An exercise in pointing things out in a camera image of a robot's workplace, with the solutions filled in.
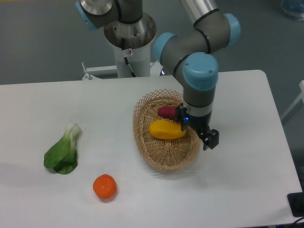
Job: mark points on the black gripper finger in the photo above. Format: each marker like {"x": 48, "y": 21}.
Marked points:
{"x": 181, "y": 116}
{"x": 209, "y": 137}

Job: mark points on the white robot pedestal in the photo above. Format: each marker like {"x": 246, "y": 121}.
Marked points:
{"x": 131, "y": 44}

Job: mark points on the black device at table edge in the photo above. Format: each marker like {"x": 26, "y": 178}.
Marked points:
{"x": 296, "y": 203}

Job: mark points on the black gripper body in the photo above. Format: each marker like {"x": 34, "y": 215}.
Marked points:
{"x": 200, "y": 124}

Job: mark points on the white frame at right edge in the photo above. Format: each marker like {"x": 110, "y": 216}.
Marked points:
{"x": 294, "y": 107}

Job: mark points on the green bok choy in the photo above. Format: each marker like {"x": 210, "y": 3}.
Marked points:
{"x": 62, "y": 156}

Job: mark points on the purple sweet potato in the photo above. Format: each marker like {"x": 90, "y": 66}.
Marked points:
{"x": 168, "y": 112}

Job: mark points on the blue object top right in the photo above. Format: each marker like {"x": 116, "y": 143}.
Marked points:
{"x": 293, "y": 9}

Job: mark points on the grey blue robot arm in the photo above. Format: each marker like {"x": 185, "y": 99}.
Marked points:
{"x": 188, "y": 59}

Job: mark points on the woven wicker basket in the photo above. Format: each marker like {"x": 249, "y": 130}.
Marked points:
{"x": 162, "y": 154}

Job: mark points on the orange tangerine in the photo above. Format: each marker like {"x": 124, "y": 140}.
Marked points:
{"x": 105, "y": 187}

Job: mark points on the yellow mango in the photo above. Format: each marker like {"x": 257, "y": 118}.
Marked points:
{"x": 163, "y": 129}

